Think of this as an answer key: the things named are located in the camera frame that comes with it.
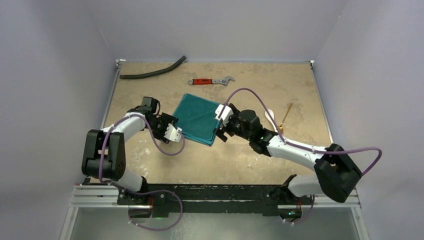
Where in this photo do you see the teal cloth napkin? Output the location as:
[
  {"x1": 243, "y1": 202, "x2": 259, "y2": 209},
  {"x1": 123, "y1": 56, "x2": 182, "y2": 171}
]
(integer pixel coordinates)
[{"x1": 172, "y1": 93, "x2": 220, "y2": 146}]

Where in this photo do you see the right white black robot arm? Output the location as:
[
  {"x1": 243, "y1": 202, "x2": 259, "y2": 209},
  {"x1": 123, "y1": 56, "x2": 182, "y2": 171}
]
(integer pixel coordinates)
[{"x1": 214, "y1": 104, "x2": 363, "y2": 204}]

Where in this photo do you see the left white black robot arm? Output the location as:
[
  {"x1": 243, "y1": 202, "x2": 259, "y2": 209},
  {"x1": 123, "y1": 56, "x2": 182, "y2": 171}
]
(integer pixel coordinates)
[{"x1": 81, "y1": 97, "x2": 184, "y2": 205}]

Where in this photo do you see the gold metal spoon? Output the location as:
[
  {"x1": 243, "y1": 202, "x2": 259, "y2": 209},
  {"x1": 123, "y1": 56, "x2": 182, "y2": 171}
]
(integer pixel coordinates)
[{"x1": 279, "y1": 102, "x2": 293, "y2": 132}]

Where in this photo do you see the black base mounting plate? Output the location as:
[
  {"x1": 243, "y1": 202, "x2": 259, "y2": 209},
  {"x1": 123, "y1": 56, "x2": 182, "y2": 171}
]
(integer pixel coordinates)
[{"x1": 117, "y1": 183, "x2": 312, "y2": 218}]

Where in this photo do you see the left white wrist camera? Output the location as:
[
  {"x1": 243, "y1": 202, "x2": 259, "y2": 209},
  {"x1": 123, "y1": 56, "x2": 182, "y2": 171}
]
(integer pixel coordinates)
[{"x1": 164, "y1": 123, "x2": 182, "y2": 143}]

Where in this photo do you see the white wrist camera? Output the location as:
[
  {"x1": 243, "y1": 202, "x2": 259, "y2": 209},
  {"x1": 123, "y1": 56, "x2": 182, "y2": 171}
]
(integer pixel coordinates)
[
  {"x1": 164, "y1": 123, "x2": 182, "y2": 143},
  {"x1": 214, "y1": 104, "x2": 234, "y2": 128}
]

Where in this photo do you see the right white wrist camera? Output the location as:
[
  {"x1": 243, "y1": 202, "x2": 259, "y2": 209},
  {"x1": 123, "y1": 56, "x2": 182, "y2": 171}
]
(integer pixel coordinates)
[{"x1": 214, "y1": 104, "x2": 234, "y2": 128}]

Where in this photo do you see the red handled adjustable wrench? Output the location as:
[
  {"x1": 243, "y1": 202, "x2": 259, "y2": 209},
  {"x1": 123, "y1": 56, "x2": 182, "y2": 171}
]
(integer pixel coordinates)
[{"x1": 187, "y1": 76, "x2": 236, "y2": 86}]

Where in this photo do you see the black foam hose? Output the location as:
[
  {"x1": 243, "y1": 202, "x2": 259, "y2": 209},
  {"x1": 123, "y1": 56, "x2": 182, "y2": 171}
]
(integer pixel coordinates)
[{"x1": 119, "y1": 55, "x2": 187, "y2": 80}]

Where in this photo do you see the aluminium rail frame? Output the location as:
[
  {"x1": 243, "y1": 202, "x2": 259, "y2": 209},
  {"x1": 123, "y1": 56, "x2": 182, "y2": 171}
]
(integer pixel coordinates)
[{"x1": 60, "y1": 61, "x2": 367, "y2": 240}]

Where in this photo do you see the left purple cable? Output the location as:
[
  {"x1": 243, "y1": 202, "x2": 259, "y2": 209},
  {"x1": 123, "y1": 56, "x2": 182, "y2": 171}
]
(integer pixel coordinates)
[{"x1": 97, "y1": 113, "x2": 186, "y2": 232}]

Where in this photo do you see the purple cable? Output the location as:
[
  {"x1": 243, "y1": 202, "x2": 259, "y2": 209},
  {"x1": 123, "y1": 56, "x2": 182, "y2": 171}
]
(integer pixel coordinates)
[
  {"x1": 97, "y1": 113, "x2": 186, "y2": 232},
  {"x1": 216, "y1": 87, "x2": 383, "y2": 226}
]

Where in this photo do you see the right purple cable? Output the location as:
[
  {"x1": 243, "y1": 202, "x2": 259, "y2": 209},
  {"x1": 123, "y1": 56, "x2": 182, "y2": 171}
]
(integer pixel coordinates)
[{"x1": 216, "y1": 87, "x2": 383, "y2": 226}]

